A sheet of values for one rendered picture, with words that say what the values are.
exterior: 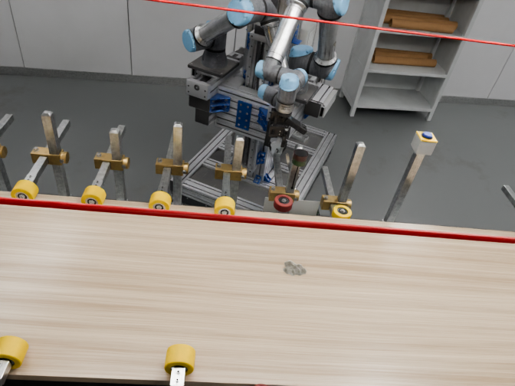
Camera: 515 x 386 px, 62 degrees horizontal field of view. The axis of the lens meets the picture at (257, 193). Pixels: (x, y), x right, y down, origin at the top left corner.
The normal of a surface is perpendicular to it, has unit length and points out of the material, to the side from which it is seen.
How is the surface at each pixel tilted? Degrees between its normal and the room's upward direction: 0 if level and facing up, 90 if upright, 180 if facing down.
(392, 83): 90
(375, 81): 90
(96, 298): 0
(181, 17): 90
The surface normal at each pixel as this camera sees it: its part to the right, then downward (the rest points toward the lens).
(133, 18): 0.11, 0.65
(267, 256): 0.13, -0.76
